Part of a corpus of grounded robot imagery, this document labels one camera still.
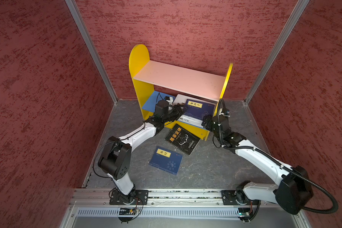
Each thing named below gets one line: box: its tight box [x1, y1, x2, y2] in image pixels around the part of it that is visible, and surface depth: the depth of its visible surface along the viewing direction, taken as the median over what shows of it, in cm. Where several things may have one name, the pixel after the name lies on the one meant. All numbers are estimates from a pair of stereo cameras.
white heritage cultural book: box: [177, 114, 205, 129], surface depth 86 cm
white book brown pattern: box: [172, 94, 219, 105], surface depth 94 cm
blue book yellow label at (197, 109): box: [183, 98, 216, 120], surface depth 88 cm
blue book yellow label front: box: [148, 146, 184, 176], surface depth 89 cm
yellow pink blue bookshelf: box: [130, 44, 234, 141], surface depth 79 cm
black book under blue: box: [164, 123, 201, 157], surface depth 97 cm
